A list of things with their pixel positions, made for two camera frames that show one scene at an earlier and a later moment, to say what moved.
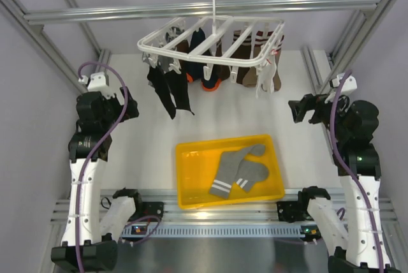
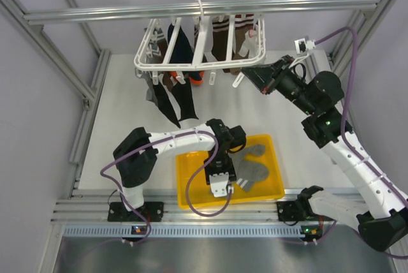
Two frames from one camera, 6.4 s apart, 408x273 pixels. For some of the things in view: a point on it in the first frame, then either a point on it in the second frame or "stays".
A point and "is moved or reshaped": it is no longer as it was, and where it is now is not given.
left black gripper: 125,111 to 228,168
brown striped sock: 243,50 to 220,39
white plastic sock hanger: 224,40 is moved or reshaped
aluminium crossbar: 61,16 stays
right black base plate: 289,212 stays
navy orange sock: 212,84 to 196,77
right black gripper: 308,103 to 266,77
